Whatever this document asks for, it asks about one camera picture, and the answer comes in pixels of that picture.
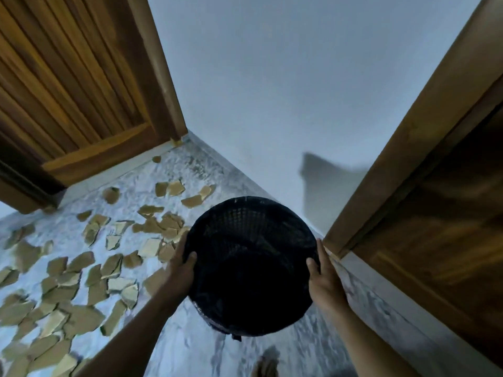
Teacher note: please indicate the person's right forearm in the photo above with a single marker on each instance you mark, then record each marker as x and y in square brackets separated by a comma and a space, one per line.
[369, 345]

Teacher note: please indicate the person's left forearm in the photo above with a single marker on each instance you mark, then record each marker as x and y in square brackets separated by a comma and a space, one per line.
[125, 335]

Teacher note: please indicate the person's right thumb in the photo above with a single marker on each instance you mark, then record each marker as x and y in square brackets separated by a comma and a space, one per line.
[314, 270]

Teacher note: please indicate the person's foot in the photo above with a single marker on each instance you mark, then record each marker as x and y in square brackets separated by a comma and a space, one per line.
[266, 365]

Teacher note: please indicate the person's right hand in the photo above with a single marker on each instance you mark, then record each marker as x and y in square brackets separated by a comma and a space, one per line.
[326, 284]

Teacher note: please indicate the scattered torn cardboard pieces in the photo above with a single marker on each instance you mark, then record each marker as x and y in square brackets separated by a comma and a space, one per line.
[78, 278]

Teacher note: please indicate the black mesh waste basket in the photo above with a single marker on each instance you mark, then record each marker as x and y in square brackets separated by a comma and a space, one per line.
[251, 266]

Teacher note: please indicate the person's left thumb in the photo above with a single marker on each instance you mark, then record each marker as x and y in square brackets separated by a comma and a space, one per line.
[189, 265]

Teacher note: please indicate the dark wooden door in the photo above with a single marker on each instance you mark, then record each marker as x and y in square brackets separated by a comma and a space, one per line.
[432, 184]

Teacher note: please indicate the slatted wooden door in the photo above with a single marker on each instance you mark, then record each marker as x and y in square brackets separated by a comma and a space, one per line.
[74, 90]

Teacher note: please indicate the person's left hand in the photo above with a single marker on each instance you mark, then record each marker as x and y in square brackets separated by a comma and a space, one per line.
[179, 272]

